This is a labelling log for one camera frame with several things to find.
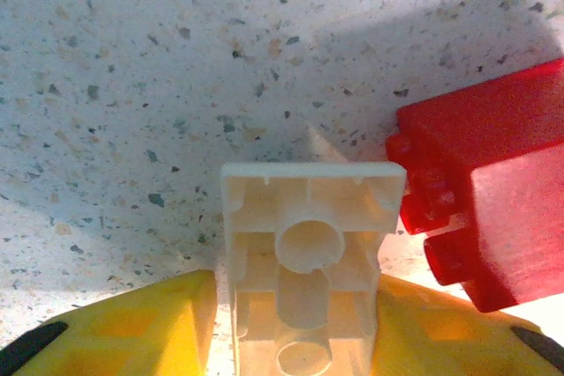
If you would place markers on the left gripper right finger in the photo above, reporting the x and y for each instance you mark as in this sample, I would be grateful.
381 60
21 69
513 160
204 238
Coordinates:
440 341

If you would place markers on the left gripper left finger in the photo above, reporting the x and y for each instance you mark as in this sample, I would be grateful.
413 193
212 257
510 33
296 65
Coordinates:
132 332

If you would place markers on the small red lego brick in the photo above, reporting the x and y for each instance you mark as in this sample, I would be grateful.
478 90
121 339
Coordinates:
484 129

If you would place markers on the long cream lego brick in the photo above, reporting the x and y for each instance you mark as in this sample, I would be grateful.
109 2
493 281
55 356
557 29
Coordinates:
308 297

